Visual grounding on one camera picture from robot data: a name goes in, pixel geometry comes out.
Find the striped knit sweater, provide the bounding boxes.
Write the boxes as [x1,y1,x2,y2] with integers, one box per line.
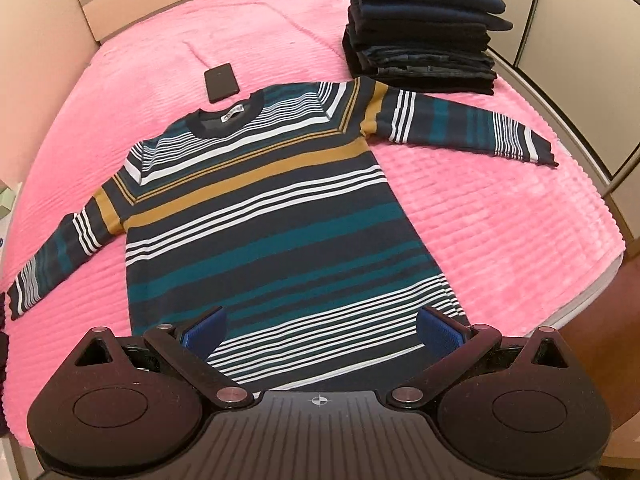
[8,77,556,392]

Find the dark folded clothes stack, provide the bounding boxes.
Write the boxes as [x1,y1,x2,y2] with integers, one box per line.
[342,0,512,96]

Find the black smartphone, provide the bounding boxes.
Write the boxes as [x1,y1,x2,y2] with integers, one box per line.
[204,63,240,104]

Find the white wardrobe with dark band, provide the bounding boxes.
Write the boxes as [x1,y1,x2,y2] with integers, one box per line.
[491,0,639,252]

